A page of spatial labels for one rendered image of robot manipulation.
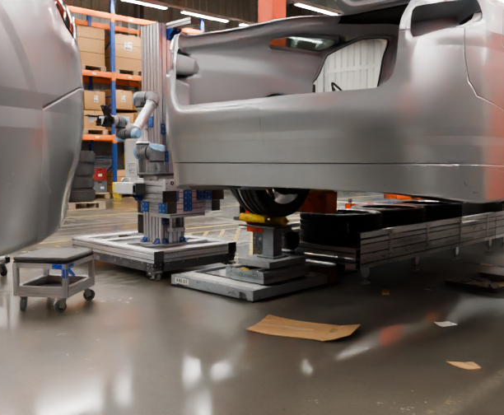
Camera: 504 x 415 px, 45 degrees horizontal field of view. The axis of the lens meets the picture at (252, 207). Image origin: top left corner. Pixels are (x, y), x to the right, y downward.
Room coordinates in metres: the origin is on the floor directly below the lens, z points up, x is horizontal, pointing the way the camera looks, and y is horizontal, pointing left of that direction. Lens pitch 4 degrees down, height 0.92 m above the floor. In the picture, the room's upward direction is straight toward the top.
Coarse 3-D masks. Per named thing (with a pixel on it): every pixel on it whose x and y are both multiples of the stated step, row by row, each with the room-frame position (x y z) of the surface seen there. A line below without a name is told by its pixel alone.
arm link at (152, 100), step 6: (150, 96) 4.80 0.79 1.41; (156, 96) 4.82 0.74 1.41; (150, 102) 4.77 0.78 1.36; (156, 102) 4.79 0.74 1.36; (144, 108) 4.74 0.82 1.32; (150, 108) 4.75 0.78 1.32; (144, 114) 4.70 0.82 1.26; (150, 114) 4.75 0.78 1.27; (138, 120) 4.66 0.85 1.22; (144, 120) 4.68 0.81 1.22; (132, 126) 4.63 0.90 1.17; (138, 126) 4.63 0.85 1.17; (126, 132) 4.61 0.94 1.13; (132, 132) 4.58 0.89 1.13; (138, 132) 4.60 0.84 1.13; (132, 138) 4.62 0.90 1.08
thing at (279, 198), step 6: (264, 192) 4.15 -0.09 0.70; (270, 192) 4.47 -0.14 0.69; (276, 192) 4.57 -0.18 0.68; (270, 198) 4.19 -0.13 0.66; (276, 198) 4.49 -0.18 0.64; (282, 198) 4.45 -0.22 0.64; (288, 198) 4.42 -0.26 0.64; (294, 198) 4.38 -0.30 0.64; (276, 204) 4.24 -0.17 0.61; (282, 204) 4.28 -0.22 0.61; (288, 204) 4.33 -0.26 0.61
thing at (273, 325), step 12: (264, 324) 3.33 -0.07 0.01; (276, 324) 3.34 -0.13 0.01; (288, 324) 3.34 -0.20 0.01; (300, 324) 3.34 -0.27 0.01; (312, 324) 3.34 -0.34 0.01; (324, 324) 3.33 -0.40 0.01; (360, 324) 3.25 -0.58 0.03; (288, 336) 3.13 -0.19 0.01; (300, 336) 3.12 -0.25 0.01; (312, 336) 3.11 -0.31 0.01; (324, 336) 3.12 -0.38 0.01; (336, 336) 3.09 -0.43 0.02
